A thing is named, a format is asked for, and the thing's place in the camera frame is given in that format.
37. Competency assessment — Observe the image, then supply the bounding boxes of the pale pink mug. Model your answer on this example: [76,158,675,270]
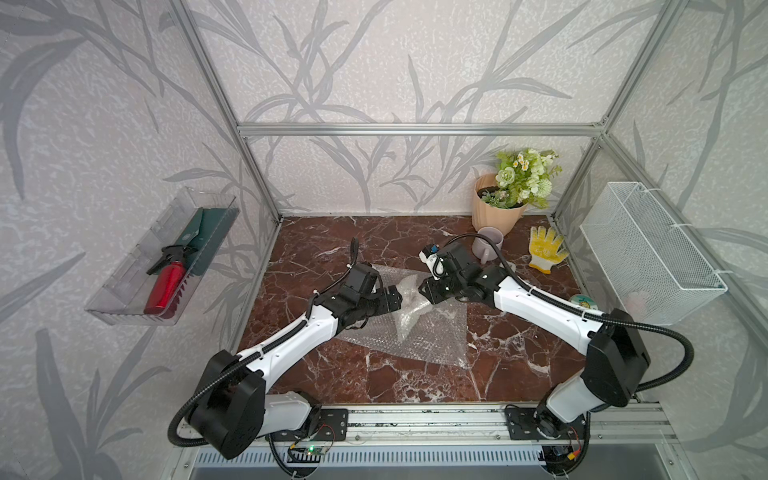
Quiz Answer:
[471,227,504,265]

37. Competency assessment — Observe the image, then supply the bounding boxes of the clear bubble wrap sheet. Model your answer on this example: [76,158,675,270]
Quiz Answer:
[338,265,468,369]
[392,274,433,343]

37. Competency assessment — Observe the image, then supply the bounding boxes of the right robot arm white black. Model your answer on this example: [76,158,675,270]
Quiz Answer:
[419,237,695,438]

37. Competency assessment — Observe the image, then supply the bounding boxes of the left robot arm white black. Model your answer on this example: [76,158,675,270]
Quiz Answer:
[167,263,403,459]

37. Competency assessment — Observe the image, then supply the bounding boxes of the terracotta flower pot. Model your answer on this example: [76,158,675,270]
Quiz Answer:
[471,174,527,235]

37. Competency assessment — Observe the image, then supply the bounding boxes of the yellow work glove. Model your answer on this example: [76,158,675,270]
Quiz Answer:
[529,226,569,274]

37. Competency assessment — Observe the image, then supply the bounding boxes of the green white artificial flowers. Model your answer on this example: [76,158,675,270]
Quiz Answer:
[478,148,562,210]

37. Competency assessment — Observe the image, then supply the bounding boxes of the green tape roll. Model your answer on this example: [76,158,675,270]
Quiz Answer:
[569,294,599,310]

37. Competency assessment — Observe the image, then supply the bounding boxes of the green garden trowel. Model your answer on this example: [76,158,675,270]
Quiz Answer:
[177,208,232,277]

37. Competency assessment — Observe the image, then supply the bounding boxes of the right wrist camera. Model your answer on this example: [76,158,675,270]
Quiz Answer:
[419,244,445,280]

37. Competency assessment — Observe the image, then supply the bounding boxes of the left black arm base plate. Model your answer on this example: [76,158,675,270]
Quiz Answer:
[270,407,349,442]

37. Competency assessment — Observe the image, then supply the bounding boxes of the aluminium mounting rail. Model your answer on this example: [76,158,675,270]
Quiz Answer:
[315,403,679,447]

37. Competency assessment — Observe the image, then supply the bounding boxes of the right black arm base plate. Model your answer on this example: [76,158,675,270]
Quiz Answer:
[503,404,589,441]

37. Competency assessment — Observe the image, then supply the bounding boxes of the white wire mesh basket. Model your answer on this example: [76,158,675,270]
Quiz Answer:
[580,182,728,326]

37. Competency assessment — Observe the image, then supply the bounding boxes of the red handled pruning shears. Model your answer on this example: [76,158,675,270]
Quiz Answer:
[143,245,197,319]

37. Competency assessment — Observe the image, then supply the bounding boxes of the clear plastic wall bin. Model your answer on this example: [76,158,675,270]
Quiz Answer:
[85,187,239,326]

